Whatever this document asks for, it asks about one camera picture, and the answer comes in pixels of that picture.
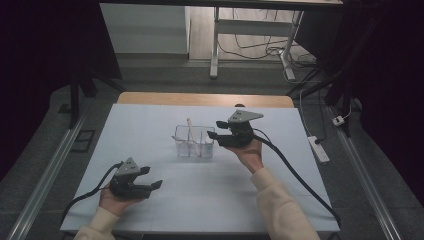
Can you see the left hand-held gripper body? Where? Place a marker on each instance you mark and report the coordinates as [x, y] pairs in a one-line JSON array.
[[126, 185]]

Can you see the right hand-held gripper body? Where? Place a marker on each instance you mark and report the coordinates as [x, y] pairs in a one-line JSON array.
[[238, 133]]

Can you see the green and white glue stick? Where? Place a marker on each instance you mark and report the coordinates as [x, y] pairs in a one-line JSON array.
[[208, 141]]

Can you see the white stick with wooden ends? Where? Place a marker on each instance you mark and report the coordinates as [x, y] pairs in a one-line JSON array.
[[191, 131]]

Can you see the clear plastic organizer box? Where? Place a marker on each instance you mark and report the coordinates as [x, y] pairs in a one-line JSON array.
[[186, 146]]

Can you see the person's left hand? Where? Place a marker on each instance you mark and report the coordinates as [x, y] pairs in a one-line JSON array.
[[113, 203]]

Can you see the person's right hand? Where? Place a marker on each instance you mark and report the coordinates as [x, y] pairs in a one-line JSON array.
[[250, 155]]

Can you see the dark round table grommet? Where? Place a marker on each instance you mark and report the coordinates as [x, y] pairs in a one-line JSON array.
[[239, 105]]

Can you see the wooden table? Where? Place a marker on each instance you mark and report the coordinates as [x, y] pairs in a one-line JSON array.
[[200, 99]]

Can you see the white board table cover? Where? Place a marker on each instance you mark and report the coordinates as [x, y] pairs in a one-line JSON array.
[[283, 116]]

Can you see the black plug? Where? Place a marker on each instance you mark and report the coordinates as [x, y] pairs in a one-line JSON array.
[[319, 141]]

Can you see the white power strip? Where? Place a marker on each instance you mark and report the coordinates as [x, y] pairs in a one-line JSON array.
[[319, 151]]

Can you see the black metal stand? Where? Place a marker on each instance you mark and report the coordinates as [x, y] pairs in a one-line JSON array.
[[75, 100], [336, 86]]

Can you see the small white adapter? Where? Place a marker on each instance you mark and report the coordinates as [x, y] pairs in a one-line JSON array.
[[338, 120]]

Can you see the white cabinet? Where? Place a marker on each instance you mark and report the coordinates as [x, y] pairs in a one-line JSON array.
[[146, 30]]

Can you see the dark curtain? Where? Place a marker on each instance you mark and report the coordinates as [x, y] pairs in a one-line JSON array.
[[393, 83], [40, 66]]

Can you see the aluminium rail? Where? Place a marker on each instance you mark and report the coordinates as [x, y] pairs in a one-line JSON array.
[[366, 180], [46, 180]]

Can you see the white desk frame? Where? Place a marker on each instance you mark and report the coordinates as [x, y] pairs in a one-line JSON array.
[[253, 27]]

